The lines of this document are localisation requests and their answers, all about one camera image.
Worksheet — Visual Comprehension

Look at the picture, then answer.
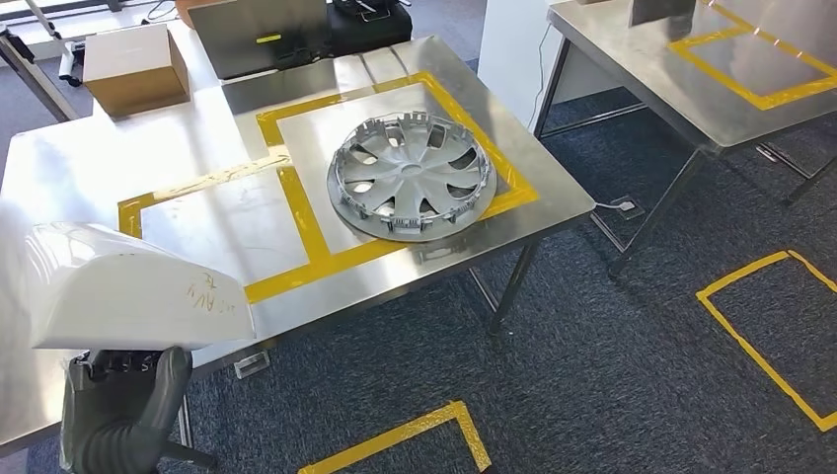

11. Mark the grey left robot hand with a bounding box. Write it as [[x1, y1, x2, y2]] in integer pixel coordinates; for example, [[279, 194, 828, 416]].
[[59, 347, 194, 470]]

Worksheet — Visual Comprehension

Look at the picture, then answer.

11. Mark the black metal pole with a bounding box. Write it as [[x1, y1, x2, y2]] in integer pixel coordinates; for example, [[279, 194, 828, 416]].
[[0, 29, 81, 124]]

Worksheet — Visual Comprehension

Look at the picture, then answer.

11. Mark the steel frame table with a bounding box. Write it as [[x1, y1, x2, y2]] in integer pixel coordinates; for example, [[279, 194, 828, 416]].
[[532, 0, 837, 277]]

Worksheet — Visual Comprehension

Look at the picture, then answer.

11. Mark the dark flat panel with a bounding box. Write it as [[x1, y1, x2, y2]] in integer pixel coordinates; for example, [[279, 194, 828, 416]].
[[629, 0, 699, 29]]

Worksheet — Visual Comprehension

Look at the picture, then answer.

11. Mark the white plastic shell part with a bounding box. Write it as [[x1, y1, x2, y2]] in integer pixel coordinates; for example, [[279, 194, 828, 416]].
[[26, 222, 258, 353]]

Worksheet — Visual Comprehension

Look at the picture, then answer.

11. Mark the brown cardboard box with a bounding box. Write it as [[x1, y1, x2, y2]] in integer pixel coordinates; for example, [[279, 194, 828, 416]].
[[83, 24, 192, 119]]

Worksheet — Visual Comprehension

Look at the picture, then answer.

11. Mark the black floor socket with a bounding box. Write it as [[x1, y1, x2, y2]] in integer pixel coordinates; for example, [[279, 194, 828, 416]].
[[611, 195, 647, 221]]

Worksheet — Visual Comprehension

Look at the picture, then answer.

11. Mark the brown round object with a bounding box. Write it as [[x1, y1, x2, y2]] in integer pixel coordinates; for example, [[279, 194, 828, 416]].
[[175, 0, 224, 29]]

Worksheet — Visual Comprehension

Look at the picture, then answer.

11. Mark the steel workbench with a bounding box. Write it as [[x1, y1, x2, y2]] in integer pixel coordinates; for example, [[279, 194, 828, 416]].
[[0, 36, 597, 459]]

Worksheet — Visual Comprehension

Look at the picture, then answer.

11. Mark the steel table leg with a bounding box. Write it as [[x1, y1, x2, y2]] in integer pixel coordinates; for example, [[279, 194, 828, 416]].
[[162, 441, 218, 470]]

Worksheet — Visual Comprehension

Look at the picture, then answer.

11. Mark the yellow bench tape marking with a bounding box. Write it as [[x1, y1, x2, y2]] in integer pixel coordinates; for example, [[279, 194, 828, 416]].
[[667, 0, 837, 112]]

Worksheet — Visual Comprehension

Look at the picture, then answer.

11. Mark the white small device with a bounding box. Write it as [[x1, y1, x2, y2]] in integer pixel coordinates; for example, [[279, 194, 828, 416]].
[[58, 36, 85, 88]]

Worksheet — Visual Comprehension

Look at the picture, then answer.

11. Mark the thin grey cable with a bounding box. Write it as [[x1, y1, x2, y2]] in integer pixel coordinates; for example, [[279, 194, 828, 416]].
[[533, 25, 551, 132]]

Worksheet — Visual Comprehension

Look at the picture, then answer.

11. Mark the grey laptop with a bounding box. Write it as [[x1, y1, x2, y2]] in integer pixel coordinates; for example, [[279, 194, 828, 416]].
[[188, 0, 332, 81]]

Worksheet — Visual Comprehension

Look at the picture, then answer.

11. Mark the black bag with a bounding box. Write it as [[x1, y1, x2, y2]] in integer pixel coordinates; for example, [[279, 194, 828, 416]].
[[327, 0, 415, 59]]

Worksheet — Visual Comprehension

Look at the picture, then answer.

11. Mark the silver metal wheel part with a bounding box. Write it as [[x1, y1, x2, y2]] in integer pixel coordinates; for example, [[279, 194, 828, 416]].
[[327, 111, 498, 243]]

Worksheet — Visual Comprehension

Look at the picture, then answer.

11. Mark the yellow floor tape square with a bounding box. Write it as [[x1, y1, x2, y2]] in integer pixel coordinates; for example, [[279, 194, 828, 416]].
[[297, 400, 493, 474], [696, 249, 837, 434]]

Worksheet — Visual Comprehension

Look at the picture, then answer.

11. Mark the white floor outlet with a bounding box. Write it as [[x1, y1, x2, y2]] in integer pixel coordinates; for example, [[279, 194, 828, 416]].
[[233, 351, 271, 381]]

